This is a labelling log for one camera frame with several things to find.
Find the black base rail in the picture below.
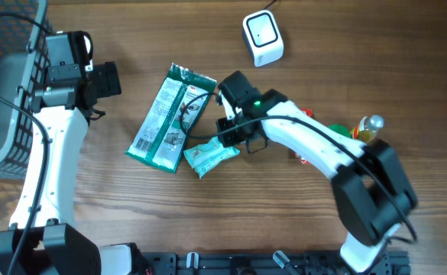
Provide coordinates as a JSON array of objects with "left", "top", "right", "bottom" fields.
[{"left": 131, "top": 250, "right": 411, "bottom": 275}]

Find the red stick sachet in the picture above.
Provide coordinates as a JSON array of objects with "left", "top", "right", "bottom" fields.
[{"left": 295, "top": 108, "right": 314, "bottom": 164}]

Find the green lidded jar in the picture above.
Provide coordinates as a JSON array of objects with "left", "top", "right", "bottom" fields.
[{"left": 329, "top": 124, "right": 351, "bottom": 138}]

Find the white barcode scanner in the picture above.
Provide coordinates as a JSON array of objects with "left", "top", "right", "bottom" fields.
[{"left": 242, "top": 10, "right": 284, "bottom": 67}]

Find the yellow dish soap bottle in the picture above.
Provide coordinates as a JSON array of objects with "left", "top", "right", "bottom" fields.
[{"left": 349, "top": 115, "right": 384, "bottom": 143}]

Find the green 3M package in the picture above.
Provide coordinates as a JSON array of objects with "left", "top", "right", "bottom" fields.
[{"left": 125, "top": 63, "right": 217, "bottom": 173}]

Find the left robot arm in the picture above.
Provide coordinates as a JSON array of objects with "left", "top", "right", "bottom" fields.
[{"left": 0, "top": 31, "right": 121, "bottom": 274}]

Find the teal snack packet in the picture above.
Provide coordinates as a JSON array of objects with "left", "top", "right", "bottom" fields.
[{"left": 183, "top": 137, "right": 240, "bottom": 178}]

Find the grey plastic mesh basket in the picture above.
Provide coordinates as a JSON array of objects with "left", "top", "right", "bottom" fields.
[{"left": 0, "top": 0, "right": 53, "bottom": 180}]

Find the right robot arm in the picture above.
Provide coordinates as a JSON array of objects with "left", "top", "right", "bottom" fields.
[{"left": 217, "top": 70, "right": 418, "bottom": 273}]

